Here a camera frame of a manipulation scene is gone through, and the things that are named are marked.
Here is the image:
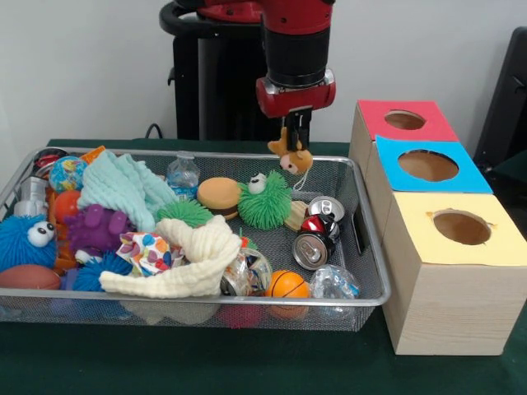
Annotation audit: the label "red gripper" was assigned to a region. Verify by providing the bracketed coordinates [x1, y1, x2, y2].
[255, 76, 338, 152]

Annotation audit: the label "small brown animal plush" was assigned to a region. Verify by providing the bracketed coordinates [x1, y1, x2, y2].
[267, 127, 314, 193]

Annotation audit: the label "cream waffle cloth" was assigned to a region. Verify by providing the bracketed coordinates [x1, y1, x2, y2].
[98, 216, 243, 300]

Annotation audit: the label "mint waffle cloth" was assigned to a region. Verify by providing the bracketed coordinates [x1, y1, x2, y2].
[77, 150, 180, 234]

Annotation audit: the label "purple spiky monster toy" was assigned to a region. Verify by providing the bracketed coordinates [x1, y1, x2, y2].
[63, 204, 135, 258]

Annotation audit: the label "silver mesh bin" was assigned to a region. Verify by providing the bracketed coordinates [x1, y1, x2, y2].
[0, 146, 392, 333]

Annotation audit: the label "wooden box with three holes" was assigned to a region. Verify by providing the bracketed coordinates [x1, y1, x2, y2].
[347, 99, 527, 356]

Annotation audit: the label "green spiky monster toy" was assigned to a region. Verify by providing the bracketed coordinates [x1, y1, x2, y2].
[237, 170, 294, 230]

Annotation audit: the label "round orange sponge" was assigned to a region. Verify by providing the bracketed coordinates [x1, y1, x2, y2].
[196, 177, 242, 220]

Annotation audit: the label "green spiky ball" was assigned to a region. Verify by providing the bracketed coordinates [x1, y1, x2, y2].
[156, 200, 214, 227]

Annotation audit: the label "orange toy basketball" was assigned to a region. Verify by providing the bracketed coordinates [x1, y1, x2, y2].
[263, 270, 310, 300]

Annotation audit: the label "black panel on stand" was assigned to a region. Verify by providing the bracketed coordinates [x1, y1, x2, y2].
[473, 26, 527, 174]

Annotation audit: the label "dark green tablecloth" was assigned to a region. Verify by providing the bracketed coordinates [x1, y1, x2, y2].
[0, 138, 527, 395]
[492, 150, 527, 178]

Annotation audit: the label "blue spiky ball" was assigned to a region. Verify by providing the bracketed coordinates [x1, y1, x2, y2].
[0, 214, 58, 272]

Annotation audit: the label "brown toy football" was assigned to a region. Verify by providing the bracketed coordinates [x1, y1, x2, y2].
[0, 265, 62, 291]

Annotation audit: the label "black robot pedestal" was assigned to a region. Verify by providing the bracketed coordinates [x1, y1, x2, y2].
[159, 0, 289, 143]

